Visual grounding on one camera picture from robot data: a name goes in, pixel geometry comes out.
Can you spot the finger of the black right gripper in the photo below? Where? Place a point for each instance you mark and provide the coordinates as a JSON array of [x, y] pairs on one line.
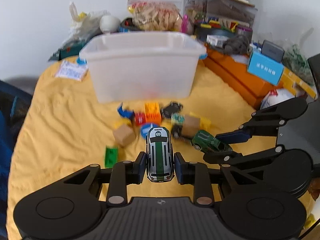
[[265, 122], [288, 170]]

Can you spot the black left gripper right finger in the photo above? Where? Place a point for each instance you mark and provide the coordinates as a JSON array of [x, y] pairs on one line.
[[246, 205]]

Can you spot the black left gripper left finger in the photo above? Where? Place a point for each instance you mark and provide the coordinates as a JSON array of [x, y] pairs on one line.
[[75, 205]]

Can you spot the dark green toy car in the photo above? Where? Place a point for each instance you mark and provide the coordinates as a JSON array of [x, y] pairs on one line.
[[203, 141]]

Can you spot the green building brick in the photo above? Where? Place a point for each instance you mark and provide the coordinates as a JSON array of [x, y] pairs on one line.
[[111, 156]]

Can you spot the silver green toy car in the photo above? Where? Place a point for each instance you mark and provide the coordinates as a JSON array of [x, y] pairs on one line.
[[160, 163]]

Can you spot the red building brick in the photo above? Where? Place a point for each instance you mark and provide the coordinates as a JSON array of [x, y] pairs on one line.
[[140, 118]]

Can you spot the blue cardboard box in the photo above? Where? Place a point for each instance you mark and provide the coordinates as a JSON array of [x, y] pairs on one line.
[[264, 67]]

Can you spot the yellow studded brick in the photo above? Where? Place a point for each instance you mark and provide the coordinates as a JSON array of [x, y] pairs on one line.
[[205, 123]]

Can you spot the orange box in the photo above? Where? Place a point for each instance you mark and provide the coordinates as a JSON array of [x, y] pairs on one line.
[[252, 88]]

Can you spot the wooden block right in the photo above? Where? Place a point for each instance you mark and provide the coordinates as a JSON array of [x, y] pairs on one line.
[[191, 126]]

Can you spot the grey device on box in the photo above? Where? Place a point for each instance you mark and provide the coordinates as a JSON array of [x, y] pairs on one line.
[[272, 51]]

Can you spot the yellow cloth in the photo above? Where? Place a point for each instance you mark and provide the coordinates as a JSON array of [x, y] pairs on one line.
[[66, 128]]

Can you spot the teal patterned block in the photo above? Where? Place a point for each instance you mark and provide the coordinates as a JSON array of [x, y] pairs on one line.
[[177, 119]]

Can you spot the black toy car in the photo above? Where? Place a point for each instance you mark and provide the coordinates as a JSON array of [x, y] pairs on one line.
[[170, 109]]

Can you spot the wooden cube block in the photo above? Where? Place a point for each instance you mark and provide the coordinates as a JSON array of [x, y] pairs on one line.
[[124, 135]]

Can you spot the yellow printed brick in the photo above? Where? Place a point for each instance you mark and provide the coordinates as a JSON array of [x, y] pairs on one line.
[[122, 121]]

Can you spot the orange building brick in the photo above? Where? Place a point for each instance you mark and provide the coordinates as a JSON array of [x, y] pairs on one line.
[[152, 113]]

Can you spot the clear drawer organizer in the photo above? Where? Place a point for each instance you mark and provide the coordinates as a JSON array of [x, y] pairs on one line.
[[223, 11]]

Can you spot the blue fabric chair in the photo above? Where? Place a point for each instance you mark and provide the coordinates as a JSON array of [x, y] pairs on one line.
[[14, 107]]

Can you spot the blue airplane disc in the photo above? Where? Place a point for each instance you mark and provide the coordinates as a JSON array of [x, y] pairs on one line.
[[145, 129]]

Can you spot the blue arch brick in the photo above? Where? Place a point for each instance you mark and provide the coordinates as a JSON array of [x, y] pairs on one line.
[[125, 113]]

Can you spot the translucent white plastic bin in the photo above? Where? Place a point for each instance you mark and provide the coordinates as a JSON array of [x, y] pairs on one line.
[[142, 65]]

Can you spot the bag of wooden pieces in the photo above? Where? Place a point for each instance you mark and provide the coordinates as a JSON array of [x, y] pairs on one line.
[[155, 15]]

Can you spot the white ball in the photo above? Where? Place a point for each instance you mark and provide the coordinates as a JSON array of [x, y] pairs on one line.
[[109, 24]]

